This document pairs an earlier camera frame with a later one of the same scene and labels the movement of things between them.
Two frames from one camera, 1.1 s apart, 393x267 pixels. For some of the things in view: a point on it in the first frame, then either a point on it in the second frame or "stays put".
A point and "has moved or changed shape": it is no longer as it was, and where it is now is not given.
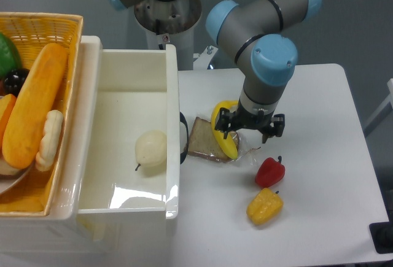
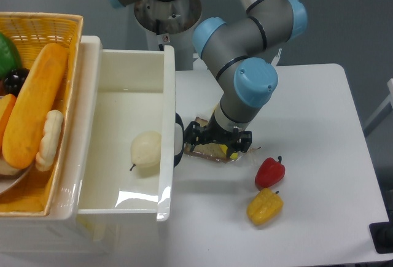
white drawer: [128, 144] stays put
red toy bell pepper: [269, 172] stays put
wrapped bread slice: [201, 141] stays put
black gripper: [241, 118] → [195, 134]
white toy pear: [151, 152] has moved or changed shape
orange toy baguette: [25, 127] stays put
